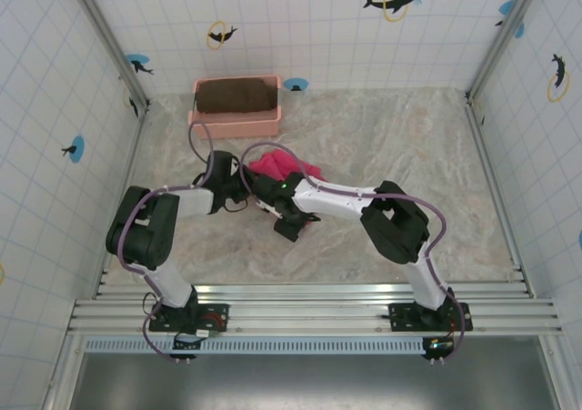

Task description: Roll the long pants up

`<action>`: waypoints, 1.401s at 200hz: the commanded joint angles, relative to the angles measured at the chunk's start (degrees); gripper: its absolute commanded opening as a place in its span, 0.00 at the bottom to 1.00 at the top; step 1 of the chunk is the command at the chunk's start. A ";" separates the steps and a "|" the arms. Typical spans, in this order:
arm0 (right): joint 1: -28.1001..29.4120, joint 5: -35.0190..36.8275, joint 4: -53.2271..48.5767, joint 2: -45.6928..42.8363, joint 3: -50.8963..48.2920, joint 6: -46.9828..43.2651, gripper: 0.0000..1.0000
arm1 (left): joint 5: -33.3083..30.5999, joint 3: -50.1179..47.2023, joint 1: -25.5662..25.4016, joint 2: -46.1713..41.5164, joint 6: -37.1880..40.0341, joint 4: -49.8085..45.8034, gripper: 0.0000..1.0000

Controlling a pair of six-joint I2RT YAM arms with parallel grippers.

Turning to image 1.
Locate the brown folded cloth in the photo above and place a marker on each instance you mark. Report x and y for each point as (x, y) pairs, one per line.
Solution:
(236, 94)

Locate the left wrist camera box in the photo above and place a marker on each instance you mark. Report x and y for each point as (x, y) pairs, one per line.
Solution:
(234, 167)

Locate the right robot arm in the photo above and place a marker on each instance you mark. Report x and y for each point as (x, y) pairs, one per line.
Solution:
(395, 232)

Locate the blue oval whale sticker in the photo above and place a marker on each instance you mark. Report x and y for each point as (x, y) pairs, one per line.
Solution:
(295, 84)

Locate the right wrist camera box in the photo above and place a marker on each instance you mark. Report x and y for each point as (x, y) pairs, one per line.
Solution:
(269, 209)

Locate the shark blue oval sticker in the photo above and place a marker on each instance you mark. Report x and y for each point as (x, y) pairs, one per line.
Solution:
(138, 62)

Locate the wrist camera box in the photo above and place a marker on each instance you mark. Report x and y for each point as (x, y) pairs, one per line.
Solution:
(234, 167)
(269, 209)

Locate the aluminium frame post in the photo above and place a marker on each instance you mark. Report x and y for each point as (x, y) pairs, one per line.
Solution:
(504, 37)

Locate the pink long pants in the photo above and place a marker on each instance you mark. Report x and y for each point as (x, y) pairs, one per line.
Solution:
(284, 164)

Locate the dolphin sticker beside post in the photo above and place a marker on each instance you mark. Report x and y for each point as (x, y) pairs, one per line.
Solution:
(133, 105)

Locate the blue sticker behind post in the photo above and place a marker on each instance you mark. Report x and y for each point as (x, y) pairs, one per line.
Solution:
(505, 7)

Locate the green circuit board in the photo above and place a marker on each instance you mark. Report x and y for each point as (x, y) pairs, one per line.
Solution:
(438, 346)

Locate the aluminium side rail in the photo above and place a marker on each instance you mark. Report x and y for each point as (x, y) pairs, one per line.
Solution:
(132, 155)
(495, 192)

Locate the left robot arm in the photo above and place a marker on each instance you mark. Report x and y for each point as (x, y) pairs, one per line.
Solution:
(145, 232)

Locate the aluminium mounting rail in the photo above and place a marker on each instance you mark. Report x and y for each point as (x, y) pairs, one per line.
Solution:
(309, 312)

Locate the blue circle seal sticker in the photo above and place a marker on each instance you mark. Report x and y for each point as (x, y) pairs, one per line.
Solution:
(76, 148)

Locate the pink plastic basket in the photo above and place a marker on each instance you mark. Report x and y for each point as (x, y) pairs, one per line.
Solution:
(236, 126)

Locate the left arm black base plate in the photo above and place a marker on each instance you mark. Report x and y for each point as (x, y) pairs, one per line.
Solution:
(218, 319)

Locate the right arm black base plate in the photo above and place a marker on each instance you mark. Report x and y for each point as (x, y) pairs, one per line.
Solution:
(402, 316)

